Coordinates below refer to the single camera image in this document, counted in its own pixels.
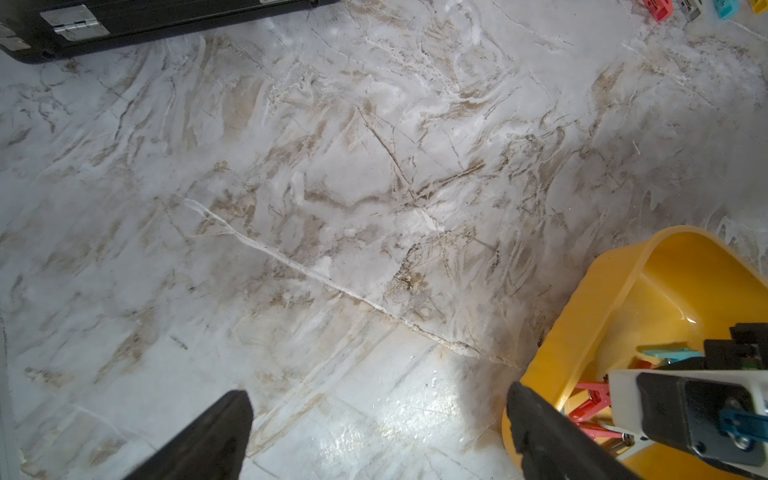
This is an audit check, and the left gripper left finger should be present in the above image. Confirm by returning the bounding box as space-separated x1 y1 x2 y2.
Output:
126 390 253 480

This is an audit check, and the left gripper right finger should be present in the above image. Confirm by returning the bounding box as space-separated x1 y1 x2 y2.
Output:
507 382 638 480

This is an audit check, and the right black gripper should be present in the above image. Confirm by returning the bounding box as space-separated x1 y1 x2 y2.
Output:
660 323 767 370

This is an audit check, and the yellow plastic storage box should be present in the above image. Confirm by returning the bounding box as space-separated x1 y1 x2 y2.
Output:
501 225 768 480

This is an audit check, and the teal clothespin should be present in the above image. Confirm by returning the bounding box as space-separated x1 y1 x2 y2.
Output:
713 0 741 20
640 347 704 364

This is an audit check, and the yellow clothespin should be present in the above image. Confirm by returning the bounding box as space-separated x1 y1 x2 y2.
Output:
749 0 768 15

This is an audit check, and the grey clothespin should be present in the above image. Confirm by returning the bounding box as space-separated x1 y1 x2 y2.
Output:
677 0 704 22

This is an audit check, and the red clothespin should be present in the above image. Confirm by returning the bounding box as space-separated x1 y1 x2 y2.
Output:
641 0 674 23
567 382 624 441

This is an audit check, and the red clothespin in box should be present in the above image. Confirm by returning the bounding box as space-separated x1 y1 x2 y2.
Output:
567 382 624 441

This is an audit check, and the teal clothespin in box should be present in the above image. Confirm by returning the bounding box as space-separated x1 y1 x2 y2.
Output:
640 347 704 364

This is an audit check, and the black flat case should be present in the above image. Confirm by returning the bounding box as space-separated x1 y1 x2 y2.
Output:
1 0 326 64

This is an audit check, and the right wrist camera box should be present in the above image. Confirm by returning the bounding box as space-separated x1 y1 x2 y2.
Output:
608 370 767 479

